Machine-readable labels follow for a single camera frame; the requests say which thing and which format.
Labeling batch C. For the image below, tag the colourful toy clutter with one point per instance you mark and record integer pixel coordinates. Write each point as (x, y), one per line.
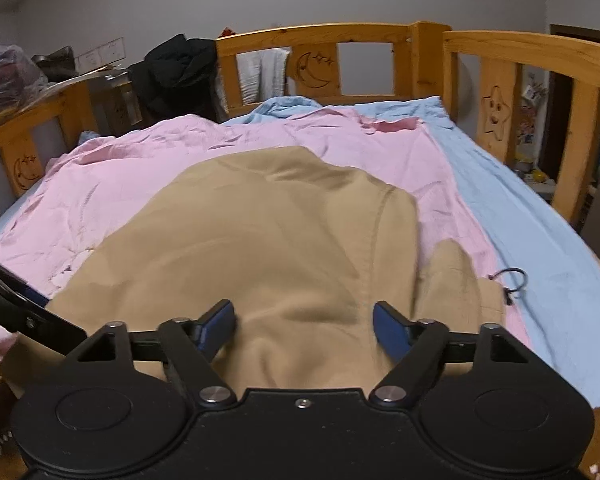
(530, 115)

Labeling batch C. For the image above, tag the light blue bed sheet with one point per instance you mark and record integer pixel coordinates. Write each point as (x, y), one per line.
(520, 220)

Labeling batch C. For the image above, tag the black jacket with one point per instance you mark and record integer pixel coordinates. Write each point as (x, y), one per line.
(175, 75)

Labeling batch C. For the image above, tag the wooden bed frame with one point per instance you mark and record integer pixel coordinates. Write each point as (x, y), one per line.
(430, 60)

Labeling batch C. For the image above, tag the dark boots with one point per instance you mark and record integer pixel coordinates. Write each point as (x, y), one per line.
(55, 62)

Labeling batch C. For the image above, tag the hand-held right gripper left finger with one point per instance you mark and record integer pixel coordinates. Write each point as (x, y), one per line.
(218, 330)

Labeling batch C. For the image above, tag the tan hoodie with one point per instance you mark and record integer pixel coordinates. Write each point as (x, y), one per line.
(260, 240)

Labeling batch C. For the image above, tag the white towel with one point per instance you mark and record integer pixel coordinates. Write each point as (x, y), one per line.
(262, 75)

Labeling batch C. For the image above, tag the plastic bag of clothes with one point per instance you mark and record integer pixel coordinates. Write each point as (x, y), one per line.
(7, 80)

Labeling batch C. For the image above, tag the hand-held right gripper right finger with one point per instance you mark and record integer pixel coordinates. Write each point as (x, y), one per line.
(387, 332)

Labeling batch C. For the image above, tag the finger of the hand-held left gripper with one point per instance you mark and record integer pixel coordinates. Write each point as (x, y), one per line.
(25, 310)

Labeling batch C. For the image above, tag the brown wooden cabinet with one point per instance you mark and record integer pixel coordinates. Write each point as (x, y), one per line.
(115, 105)

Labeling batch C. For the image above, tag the pink blanket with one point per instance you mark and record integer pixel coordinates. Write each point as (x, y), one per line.
(130, 175)

